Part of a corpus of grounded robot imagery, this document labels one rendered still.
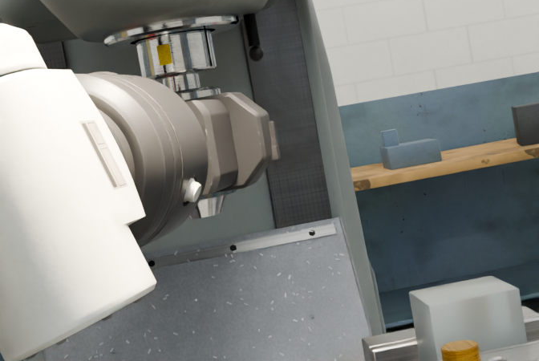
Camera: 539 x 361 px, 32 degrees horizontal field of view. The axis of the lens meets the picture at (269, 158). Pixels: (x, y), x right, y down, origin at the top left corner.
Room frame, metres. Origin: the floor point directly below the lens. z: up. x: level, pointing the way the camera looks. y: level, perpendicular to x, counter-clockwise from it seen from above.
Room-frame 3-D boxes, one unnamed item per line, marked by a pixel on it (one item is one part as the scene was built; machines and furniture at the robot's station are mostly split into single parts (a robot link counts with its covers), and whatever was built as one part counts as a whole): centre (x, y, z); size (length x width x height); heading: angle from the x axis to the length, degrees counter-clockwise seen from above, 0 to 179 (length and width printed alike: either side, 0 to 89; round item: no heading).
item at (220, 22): (0.60, 0.05, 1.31); 0.09 x 0.09 x 0.01
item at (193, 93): (0.60, 0.05, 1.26); 0.05 x 0.05 x 0.01
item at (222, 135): (0.51, 0.07, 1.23); 0.13 x 0.12 x 0.10; 76
